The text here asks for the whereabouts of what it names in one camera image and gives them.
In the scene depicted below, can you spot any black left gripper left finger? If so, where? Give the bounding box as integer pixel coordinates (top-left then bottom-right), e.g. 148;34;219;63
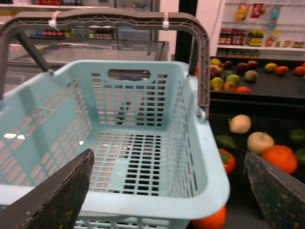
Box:
0;149;94;229

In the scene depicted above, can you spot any glass freezer chest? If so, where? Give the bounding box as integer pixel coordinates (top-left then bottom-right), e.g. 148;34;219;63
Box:
4;37;169;93

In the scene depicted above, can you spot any yellow snack bag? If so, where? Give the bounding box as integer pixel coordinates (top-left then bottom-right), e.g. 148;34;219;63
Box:
235;2;250;21

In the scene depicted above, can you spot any dark sauce bottles row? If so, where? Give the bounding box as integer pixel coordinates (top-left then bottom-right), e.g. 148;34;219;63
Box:
218;28;246;46

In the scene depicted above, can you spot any red apple upper shelf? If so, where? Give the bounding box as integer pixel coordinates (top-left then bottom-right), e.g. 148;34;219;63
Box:
247;60;259;70

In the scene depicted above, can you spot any light blue shopping basket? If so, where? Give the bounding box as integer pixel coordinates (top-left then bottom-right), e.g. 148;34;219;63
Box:
0;60;230;229

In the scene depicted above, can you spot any yellow starfruit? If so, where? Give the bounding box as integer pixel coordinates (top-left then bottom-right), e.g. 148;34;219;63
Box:
210;58;224;74

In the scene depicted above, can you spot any cream pear with stem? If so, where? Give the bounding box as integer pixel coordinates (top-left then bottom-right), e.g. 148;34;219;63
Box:
247;132;275;155

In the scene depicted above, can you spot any white wall shelf unit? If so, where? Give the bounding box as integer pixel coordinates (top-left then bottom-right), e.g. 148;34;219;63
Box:
218;0;305;61

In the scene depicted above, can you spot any black fruit display shelf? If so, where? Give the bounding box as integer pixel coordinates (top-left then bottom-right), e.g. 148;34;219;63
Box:
210;59;305;229

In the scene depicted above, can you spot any white zip tie right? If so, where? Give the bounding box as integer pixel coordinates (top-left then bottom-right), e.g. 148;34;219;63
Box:
162;12;170;31

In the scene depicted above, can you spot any dark green avocado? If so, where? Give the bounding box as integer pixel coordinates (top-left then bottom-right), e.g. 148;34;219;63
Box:
214;135;238;152

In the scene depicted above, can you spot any peach upper shelf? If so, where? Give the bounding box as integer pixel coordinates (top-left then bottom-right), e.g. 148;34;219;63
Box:
244;70;258;83

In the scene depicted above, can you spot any orange under basket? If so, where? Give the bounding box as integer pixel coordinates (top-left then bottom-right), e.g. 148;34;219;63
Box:
191;206;226;229

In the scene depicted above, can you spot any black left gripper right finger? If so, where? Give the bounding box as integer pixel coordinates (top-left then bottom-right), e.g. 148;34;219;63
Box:
244;151;305;229

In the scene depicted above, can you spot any orange persimmon green top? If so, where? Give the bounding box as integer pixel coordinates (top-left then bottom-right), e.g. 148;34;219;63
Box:
218;148;236;174

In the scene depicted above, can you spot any white zip tie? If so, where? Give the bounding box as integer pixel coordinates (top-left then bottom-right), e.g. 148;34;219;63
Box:
48;10;61;31
162;12;170;31

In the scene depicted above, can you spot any green apple upper shelf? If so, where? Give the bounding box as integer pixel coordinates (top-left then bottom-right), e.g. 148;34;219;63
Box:
225;74;240;86

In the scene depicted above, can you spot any green lime right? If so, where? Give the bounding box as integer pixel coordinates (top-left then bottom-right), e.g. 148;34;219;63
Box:
288;129;305;145

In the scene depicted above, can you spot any yellow label bottles group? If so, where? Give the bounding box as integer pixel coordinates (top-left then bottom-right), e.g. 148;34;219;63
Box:
246;29;264;47

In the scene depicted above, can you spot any red snack bag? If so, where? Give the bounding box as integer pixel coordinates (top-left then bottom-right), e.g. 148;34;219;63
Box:
250;3;264;18

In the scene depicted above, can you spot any orange tomato front upper shelf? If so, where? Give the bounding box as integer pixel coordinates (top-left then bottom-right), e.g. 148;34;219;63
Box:
236;86;252;93

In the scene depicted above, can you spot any blue snack bag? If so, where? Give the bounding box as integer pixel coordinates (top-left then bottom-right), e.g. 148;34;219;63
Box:
268;6;281;29

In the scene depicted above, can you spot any large orange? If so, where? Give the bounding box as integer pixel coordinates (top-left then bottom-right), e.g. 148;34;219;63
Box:
261;145;298;175

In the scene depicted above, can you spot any cream round apple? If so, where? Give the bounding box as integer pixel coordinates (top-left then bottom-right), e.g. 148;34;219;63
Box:
228;114;252;134

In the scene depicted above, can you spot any white zip tie left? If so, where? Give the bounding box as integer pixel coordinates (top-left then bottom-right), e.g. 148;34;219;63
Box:
48;10;61;31

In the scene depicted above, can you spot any grey basket handle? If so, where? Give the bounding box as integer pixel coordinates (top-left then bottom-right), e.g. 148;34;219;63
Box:
0;8;210;113

